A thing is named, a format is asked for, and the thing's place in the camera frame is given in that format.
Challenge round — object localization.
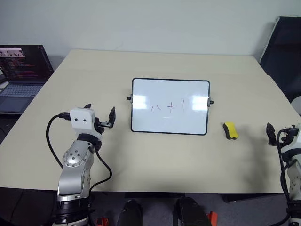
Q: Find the small black-framed whiteboard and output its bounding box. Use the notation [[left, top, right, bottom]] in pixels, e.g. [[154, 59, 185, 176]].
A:
[[127, 77, 214, 137]]

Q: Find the dark table foot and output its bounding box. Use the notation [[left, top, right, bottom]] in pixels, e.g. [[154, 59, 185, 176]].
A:
[[222, 194, 243, 204]]

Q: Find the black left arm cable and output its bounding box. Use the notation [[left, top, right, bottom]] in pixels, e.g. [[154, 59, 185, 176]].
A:
[[46, 112, 112, 192]]

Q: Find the yellow and black eraser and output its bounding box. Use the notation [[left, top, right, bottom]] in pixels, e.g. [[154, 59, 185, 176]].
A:
[[222, 121, 239, 140]]

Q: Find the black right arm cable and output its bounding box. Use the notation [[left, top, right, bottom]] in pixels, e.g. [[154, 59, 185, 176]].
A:
[[275, 128, 293, 226]]

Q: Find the wide dark rounded shape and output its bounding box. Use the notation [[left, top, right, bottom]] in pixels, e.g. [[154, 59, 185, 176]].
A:
[[173, 196, 210, 226]]

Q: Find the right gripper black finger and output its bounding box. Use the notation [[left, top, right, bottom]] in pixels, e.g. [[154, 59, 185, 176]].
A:
[[266, 122, 277, 145]]

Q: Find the black office chair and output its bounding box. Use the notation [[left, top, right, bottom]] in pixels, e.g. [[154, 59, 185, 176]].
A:
[[259, 16, 301, 116]]

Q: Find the white round object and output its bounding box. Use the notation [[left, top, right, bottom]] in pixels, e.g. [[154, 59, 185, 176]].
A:
[[291, 95, 301, 116]]

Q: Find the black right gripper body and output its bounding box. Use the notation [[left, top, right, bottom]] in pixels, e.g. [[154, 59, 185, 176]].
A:
[[279, 124, 301, 143]]

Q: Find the narrow dark rounded shape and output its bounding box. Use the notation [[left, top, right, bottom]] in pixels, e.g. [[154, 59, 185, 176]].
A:
[[119, 199, 143, 226]]

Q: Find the small orange part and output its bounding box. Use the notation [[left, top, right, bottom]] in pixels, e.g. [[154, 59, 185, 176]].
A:
[[206, 210, 217, 226], [95, 216, 109, 226]]

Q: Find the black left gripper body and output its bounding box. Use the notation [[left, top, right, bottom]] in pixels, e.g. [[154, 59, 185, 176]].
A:
[[93, 117, 111, 135]]

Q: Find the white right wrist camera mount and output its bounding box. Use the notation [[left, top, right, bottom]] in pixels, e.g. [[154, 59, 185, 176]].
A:
[[281, 127, 301, 163]]

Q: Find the open grey laptop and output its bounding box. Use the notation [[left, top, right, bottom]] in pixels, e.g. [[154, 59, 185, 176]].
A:
[[0, 44, 55, 115]]

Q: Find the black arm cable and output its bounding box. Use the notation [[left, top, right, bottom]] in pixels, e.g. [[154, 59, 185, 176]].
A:
[[275, 128, 293, 226], [46, 112, 112, 192]]

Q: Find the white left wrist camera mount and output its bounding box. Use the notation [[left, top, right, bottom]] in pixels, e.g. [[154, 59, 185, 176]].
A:
[[69, 107, 104, 142]]

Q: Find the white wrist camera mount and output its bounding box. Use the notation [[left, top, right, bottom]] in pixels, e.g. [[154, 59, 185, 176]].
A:
[[69, 107, 104, 142], [281, 127, 301, 163]]

